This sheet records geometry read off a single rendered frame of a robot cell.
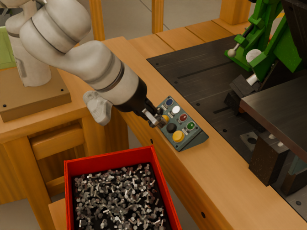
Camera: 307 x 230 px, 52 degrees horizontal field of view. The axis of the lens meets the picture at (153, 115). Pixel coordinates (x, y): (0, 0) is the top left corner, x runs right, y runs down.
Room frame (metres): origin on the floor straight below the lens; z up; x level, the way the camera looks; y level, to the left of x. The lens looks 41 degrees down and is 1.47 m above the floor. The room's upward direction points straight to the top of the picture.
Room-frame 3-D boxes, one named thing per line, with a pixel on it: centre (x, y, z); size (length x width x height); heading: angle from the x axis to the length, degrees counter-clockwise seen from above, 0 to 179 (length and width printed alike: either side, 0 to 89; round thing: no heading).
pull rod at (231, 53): (0.94, -0.27, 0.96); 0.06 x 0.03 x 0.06; 118
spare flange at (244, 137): (0.56, -0.25, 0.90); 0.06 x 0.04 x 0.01; 20
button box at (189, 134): (0.61, -0.06, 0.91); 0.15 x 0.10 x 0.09; 28
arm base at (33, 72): (0.85, 0.38, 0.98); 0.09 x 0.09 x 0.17; 31
